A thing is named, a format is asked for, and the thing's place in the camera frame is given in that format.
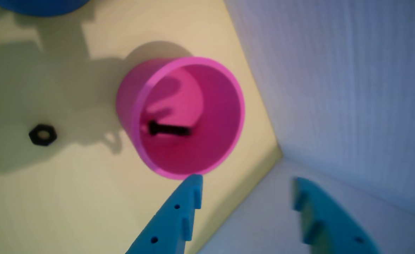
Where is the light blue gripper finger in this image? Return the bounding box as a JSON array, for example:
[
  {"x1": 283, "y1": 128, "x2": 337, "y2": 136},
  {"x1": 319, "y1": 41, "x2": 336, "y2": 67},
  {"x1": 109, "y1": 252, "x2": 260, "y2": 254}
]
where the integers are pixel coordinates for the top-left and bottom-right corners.
[
  {"x1": 125, "y1": 174, "x2": 203, "y2": 254},
  {"x1": 292, "y1": 177, "x2": 381, "y2": 254}
]

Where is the black bolt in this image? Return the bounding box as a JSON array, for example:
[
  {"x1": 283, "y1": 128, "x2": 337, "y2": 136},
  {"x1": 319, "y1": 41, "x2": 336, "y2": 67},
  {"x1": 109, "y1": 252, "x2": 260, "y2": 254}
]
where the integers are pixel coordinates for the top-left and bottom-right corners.
[{"x1": 148, "y1": 120, "x2": 193, "y2": 138}]

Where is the white corrugated cardboard panel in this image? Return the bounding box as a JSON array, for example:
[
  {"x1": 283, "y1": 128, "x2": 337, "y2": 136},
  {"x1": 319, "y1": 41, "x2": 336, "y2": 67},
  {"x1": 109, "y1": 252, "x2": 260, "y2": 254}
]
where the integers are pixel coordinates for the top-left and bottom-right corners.
[
  {"x1": 197, "y1": 157, "x2": 415, "y2": 254},
  {"x1": 224, "y1": 0, "x2": 415, "y2": 223}
]

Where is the pink round cup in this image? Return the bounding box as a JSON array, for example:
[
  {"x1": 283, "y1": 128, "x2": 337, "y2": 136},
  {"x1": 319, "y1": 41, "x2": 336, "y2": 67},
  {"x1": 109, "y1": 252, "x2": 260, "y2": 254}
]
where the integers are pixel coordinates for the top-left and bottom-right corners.
[{"x1": 116, "y1": 56, "x2": 246, "y2": 180}]

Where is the black hex nut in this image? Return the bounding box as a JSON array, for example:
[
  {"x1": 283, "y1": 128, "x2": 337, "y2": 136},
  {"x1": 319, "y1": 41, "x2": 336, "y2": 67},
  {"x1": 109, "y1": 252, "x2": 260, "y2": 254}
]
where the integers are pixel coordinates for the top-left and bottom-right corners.
[{"x1": 29, "y1": 123, "x2": 58, "y2": 147}]

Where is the blue round cup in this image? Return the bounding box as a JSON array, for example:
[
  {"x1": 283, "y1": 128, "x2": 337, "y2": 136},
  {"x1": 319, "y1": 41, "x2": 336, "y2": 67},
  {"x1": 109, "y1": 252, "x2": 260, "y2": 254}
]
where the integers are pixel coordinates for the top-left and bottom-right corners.
[{"x1": 0, "y1": 0, "x2": 92, "y2": 18}]

